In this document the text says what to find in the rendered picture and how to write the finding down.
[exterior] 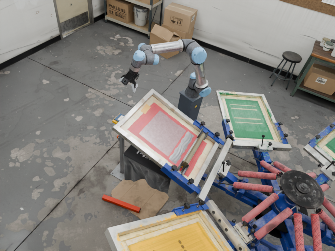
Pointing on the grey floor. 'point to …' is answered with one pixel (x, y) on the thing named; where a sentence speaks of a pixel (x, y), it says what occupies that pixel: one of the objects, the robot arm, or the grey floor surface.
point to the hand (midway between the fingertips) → (125, 87)
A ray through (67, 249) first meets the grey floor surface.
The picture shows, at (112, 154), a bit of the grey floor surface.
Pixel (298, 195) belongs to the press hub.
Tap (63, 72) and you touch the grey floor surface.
